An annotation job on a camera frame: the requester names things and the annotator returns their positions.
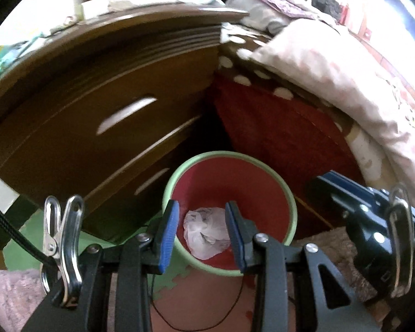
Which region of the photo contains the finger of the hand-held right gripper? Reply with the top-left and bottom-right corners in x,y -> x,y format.
306,171 -> 370,219

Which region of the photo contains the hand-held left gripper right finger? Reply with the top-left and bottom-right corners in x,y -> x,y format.
225,201 -> 383,332

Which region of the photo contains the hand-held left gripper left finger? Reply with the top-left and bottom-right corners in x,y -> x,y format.
21,199 -> 180,332

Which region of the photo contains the green rimmed red bin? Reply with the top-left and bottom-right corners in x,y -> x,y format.
162,151 -> 298,277

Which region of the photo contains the white plastic bag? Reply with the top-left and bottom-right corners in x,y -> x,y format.
183,207 -> 233,261

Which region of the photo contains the metal spring clip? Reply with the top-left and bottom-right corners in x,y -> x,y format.
41,194 -> 86,307
387,184 -> 415,299

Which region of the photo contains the beige printed bed sheet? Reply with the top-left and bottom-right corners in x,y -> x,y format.
342,121 -> 398,194

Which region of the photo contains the brown fuzzy rug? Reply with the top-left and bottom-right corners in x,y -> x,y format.
292,226 -> 377,305

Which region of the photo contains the green and pink foam mat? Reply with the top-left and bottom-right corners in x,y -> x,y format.
3,207 -> 298,332

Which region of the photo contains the red bed cover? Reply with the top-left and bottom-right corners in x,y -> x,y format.
211,76 -> 367,236

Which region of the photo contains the pink checked pillow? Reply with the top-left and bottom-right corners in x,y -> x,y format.
237,17 -> 415,211

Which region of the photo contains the brown polka dot blanket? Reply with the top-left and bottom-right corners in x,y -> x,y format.
218,24 -> 357,132

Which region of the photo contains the pink printed bed sheet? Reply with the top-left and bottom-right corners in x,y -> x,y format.
332,0 -> 415,139

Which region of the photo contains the pink fuzzy rug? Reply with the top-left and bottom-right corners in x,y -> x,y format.
0,268 -> 51,329

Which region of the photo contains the brown wooden nightstand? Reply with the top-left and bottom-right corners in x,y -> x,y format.
0,7 -> 250,246

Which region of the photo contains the dark fuzzy object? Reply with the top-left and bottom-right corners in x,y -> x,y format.
313,0 -> 343,16

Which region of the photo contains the grey pillow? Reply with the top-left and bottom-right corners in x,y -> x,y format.
226,0 -> 291,35

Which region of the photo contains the thin black wire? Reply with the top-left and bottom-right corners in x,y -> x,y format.
149,273 -> 244,331

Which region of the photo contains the silver drawer handle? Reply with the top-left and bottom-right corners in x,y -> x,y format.
96,97 -> 158,135

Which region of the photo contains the black braided cable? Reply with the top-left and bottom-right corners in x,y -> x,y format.
0,194 -> 58,270

